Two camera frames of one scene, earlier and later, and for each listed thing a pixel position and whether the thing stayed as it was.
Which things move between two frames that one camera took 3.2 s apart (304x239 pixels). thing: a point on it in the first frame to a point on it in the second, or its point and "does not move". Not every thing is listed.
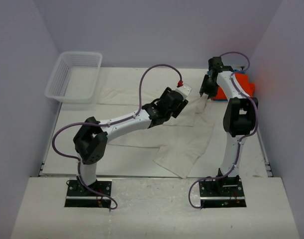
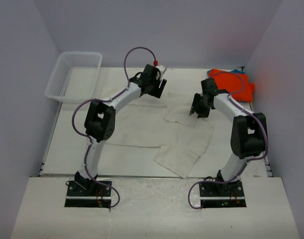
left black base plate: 78,196 does not move
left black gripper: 179,108 to 157,91
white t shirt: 183,140 does not move
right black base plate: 224,191 does not move
